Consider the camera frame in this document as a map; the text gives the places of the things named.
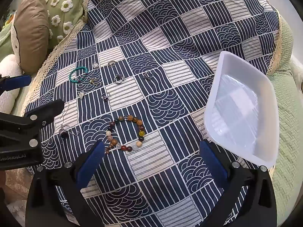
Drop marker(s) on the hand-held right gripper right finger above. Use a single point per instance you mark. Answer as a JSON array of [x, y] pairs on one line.
[[213, 163]]

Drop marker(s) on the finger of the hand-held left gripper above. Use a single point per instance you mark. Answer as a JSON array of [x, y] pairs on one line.
[[23, 127], [19, 80]]

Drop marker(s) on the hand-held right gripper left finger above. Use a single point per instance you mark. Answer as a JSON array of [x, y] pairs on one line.
[[91, 163]]

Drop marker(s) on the dark bead hook earring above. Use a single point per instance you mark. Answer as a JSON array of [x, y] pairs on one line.
[[63, 134]]

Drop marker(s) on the white plastic tray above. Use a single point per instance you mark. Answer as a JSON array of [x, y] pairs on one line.
[[236, 87]]

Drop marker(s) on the white plush toy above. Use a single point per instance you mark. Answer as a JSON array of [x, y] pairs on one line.
[[9, 66]]

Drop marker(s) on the beige fluffy cloth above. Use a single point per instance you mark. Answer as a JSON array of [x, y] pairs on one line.
[[14, 179]]

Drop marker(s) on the green plush toy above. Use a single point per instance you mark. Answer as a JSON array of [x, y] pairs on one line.
[[4, 37]]

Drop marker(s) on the brown pillow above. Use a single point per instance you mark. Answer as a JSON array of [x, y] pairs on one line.
[[33, 33]]

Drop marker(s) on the green quilted blanket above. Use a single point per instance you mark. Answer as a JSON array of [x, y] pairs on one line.
[[288, 123]]

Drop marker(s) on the green daisy pillow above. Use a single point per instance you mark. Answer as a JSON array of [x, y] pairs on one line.
[[75, 11]]

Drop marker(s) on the navy patterned cloth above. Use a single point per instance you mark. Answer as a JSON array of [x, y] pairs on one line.
[[165, 40]]

